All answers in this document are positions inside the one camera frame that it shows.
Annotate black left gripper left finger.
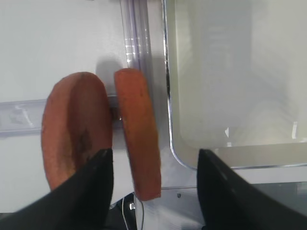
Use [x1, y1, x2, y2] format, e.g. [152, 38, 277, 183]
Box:
[0, 149, 114, 230]

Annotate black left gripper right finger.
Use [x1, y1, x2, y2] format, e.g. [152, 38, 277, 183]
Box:
[198, 149, 307, 230]

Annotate bun slice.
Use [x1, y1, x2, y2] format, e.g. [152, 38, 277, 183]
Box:
[114, 68, 161, 201]
[41, 72, 113, 190]

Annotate bun slice on pusher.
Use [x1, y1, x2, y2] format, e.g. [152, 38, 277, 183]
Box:
[41, 72, 113, 190]

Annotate silver metal tray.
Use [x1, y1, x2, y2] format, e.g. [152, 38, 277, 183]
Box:
[162, 0, 307, 169]

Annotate clear left front rail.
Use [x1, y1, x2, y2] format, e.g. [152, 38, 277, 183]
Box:
[120, 0, 153, 80]

